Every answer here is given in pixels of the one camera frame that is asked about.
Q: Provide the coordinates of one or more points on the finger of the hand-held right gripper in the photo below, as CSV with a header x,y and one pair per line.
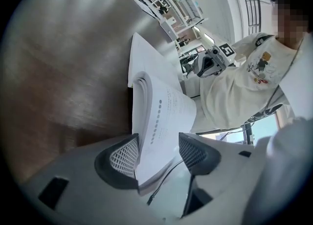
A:
x,y
211,71
201,62

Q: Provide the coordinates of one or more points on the white paper booklet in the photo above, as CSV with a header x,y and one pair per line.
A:
x,y
168,121

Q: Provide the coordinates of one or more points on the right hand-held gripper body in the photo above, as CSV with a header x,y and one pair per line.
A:
x,y
226,51

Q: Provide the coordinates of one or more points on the person's head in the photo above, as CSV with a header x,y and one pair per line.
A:
x,y
288,28

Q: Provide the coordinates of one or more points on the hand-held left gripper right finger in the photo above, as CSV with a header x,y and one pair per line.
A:
x,y
195,155

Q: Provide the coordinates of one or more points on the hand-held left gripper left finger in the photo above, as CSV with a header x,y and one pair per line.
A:
x,y
115,160

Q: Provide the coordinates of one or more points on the white cardboard box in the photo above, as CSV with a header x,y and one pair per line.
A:
x,y
168,30

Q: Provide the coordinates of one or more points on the black balcony railing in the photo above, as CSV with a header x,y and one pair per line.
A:
x,y
252,4

